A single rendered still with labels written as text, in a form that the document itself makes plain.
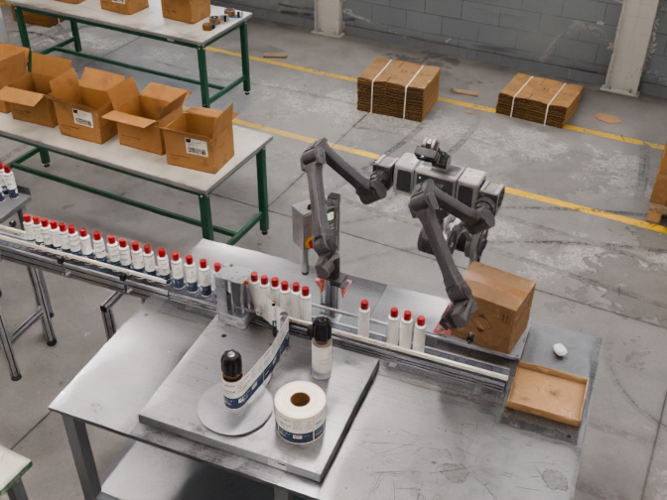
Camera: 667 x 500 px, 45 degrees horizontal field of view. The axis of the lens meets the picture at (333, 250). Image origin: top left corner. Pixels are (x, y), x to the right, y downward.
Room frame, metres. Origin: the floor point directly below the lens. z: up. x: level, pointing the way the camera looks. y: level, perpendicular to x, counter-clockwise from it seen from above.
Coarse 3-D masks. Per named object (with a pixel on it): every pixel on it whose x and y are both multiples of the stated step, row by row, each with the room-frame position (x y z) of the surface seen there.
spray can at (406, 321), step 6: (408, 312) 2.65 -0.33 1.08; (402, 318) 2.65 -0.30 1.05; (408, 318) 2.64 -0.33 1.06; (402, 324) 2.64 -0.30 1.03; (408, 324) 2.63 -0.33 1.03; (402, 330) 2.63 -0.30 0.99; (408, 330) 2.63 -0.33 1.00; (402, 336) 2.63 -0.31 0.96; (408, 336) 2.63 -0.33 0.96; (402, 342) 2.63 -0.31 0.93; (408, 342) 2.63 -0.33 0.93; (408, 348) 2.63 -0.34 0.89
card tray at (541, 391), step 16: (528, 368) 2.57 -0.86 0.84; (544, 368) 2.55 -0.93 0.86; (512, 384) 2.48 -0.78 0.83; (528, 384) 2.48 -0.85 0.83; (544, 384) 2.48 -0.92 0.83; (560, 384) 2.48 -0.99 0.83; (576, 384) 2.48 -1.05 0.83; (512, 400) 2.38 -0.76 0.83; (528, 400) 2.38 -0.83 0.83; (544, 400) 2.38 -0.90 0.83; (560, 400) 2.39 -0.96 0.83; (576, 400) 2.39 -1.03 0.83; (544, 416) 2.29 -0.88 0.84; (560, 416) 2.27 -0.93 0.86; (576, 416) 2.30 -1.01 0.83
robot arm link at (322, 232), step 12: (324, 156) 2.91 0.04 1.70; (312, 168) 2.87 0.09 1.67; (312, 180) 2.83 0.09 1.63; (312, 192) 2.80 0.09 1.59; (324, 192) 2.81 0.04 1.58; (312, 204) 2.76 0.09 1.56; (324, 204) 2.77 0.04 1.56; (312, 216) 2.73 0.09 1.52; (324, 216) 2.72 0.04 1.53; (324, 228) 2.67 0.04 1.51; (324, 240) 2.63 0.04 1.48
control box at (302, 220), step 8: (296, 208) 2.86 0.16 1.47; (304, 208) 2.86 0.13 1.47; (328, 208) 2.87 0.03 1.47; (296, 216) 2.86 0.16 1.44; (304, 216) 2.82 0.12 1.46; (296, 224) 2.86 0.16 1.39; (304, 224) 2.82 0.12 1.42; (312, 224) 2.83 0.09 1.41; (296, 232) 2.86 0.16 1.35; (304, 232) 2.81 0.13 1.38; (312, 232) 2.83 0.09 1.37; (296, 240) 2.86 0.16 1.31; (304, 240) 2.81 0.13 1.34; (304, 248) 2.81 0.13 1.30
